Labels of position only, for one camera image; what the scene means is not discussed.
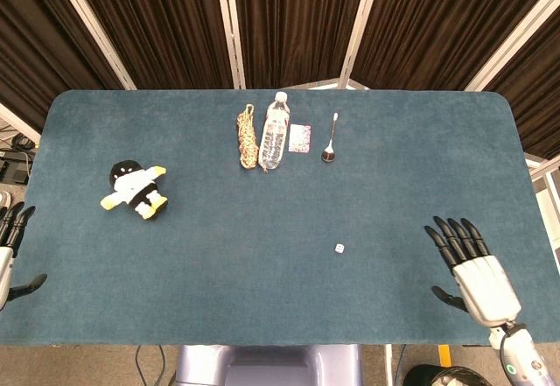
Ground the black white yellow plush doll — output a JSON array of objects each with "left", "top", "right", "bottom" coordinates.
[{"left": 100, "top": 159, "right": 169, "bottom": 221}]

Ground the metal spoon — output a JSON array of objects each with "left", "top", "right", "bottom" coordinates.
[{"left": 321, "top": 112, "right": 340, "bottom": 163}]

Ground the blue table cloth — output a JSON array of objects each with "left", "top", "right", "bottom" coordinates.
[{"left": 0, "top": 88, "right": 560, "bottom": 347}]

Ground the patterned playing card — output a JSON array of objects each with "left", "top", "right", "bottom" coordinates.
[{"left": 287, "top": 123, "right": 312, "bottom": 154}]

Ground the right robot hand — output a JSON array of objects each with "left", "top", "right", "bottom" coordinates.
[{"left": 423, "top": 215, "right": 522, "bottom": 328}]

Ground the coiled braided rope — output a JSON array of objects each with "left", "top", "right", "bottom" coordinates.
[{"left": 236, "top": 103, "right": 259, "bottom": 170}]

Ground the black trash bin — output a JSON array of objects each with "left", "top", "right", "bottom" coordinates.
[{"left": 402, "top": 364, "right": 482, "bottom": 386}]

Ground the clear plastic water bottle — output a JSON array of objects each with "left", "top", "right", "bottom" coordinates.
[{"left": 258, "top": 91, "right": 292, "bottom": 173}]

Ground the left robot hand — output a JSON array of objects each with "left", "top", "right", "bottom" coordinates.
[{"left": 0, "top": 201, "right": 48, "bottom": 310}]

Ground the lavender robot base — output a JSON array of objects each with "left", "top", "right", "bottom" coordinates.
[{"left": 173, "top": 344, "right": 362, "bottom": 386}]

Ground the dark folding screen panel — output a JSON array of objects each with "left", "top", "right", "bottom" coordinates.
[{"left": 0, "top": 0, "right": 560, "bottom": 159}]

